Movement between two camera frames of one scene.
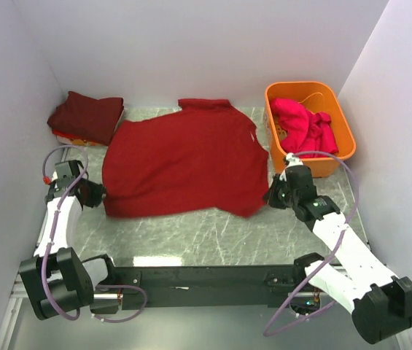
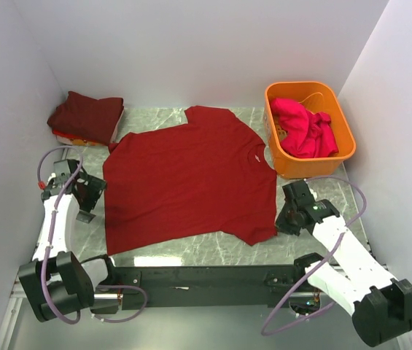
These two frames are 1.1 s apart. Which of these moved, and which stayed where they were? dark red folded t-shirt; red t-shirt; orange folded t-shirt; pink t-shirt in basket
Moved: red t-shirt
Stayed: pink t-shirt in basket; orange folded t-shirt; dark red folded t-shirt
